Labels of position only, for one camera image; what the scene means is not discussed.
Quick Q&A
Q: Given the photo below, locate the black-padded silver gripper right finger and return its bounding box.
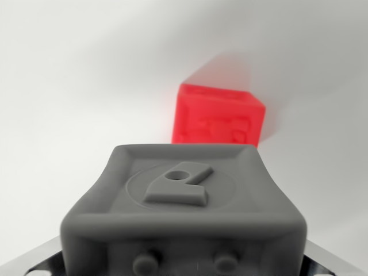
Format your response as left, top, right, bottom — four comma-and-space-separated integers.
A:
301, 239, 368, 276

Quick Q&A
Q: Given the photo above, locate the black-padded silver gripper left finger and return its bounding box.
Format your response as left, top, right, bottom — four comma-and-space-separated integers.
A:
0, 236, 66, 276

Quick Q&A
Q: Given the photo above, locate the grey embossed cube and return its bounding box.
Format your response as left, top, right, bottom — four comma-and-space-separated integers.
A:
59, 143, 309, 276

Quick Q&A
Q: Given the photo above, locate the red embossed cube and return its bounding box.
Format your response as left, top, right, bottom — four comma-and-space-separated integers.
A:
171, 82, 266, 149

